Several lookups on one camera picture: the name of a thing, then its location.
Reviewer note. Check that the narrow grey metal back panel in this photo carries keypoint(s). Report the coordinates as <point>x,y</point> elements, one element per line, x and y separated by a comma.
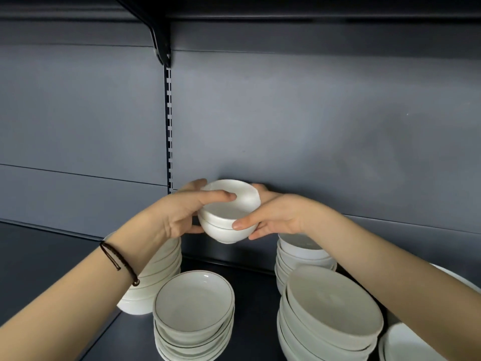
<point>75,203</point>

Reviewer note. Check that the person's right hand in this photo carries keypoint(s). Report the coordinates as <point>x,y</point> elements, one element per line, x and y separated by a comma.
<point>289,214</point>

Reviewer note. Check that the person's left hand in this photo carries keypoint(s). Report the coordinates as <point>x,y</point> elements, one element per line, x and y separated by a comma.
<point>165,221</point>

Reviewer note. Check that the large grey metal back panel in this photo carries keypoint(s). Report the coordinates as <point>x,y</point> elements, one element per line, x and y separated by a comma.
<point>319,120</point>
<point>75,109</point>

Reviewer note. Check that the white wide-rimmed ceramic bowl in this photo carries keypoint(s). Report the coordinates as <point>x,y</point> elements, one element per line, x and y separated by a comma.
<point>193,300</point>

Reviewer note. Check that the person's left forearm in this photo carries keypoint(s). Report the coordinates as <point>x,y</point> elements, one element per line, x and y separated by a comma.
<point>56,308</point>

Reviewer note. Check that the group of white bowls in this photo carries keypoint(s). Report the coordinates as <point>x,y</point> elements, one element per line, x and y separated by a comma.
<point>139,304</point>
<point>233,255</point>

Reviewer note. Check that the person's right forearm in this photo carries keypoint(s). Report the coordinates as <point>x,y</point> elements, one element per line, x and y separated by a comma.
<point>413,285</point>

